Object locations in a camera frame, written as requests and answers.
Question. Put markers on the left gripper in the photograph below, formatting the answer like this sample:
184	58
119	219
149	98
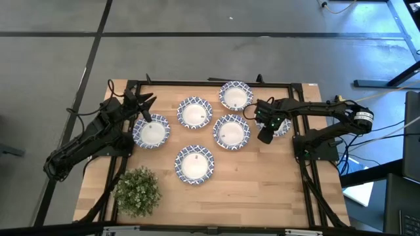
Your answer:
133	108

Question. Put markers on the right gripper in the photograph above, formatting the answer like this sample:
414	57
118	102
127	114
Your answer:
269	114

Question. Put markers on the blue patterned paper bowl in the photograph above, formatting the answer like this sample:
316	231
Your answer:
236	96
231	132
194	165
285	128
194	113
142	137

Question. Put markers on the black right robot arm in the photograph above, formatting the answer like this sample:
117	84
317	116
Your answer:
328	109

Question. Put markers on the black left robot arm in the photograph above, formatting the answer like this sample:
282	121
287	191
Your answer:
95	134

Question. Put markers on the yellow power plug block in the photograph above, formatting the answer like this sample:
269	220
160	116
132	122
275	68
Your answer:
338	98

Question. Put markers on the green artificial bush plant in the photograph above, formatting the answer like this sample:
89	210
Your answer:
138	191

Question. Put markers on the white paper sheet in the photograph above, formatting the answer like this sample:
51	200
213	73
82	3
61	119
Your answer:
359	193

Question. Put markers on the grey furniture foot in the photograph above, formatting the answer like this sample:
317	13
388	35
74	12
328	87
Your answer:
11	150

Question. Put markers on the black computer monitor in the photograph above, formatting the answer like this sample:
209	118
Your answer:
411	137

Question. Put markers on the black rig crossbeam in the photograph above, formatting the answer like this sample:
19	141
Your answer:
49	228

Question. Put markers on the black aluminium table frame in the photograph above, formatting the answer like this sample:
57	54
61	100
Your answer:
213	83

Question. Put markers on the black desk leg frame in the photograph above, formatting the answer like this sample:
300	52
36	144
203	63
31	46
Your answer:
377	83

